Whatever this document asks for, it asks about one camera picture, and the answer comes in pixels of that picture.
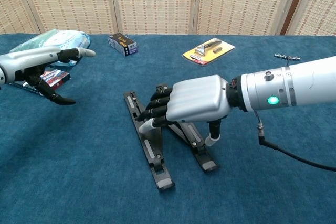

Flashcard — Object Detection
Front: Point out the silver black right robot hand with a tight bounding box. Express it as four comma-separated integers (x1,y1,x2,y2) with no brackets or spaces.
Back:
138,74,233,148

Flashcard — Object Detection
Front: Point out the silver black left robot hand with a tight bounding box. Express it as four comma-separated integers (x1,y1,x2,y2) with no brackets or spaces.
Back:
0,47,97,106

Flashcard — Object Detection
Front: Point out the black folding laptop stand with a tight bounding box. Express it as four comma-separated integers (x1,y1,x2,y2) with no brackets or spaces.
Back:
123,83,220,193

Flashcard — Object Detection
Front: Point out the mint green plastic pouch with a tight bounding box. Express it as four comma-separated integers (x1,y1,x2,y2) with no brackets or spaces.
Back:
9,31,57,53

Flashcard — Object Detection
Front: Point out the black red patterned flat box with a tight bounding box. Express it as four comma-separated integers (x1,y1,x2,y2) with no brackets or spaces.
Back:
10,69,71,95

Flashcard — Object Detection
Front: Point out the light blue wet wipes pack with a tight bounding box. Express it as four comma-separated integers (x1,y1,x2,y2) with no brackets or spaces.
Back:
34,29,91,67

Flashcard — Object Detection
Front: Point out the razor in yellow blister pack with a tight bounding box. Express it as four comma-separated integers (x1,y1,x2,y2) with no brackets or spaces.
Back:
182,37,236,65

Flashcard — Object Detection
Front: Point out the small dark box gold label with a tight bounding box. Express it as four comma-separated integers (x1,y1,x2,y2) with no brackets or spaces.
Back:
108,32,138,57

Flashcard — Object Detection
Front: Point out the metal T-handle corkscrew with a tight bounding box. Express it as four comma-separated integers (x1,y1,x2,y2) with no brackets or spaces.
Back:
274,53,302,67

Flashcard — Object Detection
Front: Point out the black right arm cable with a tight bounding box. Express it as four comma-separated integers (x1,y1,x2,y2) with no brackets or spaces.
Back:
253,111,336,172

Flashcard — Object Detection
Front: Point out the brown wooden post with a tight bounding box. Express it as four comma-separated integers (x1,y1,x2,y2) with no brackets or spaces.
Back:
279,0,312,35

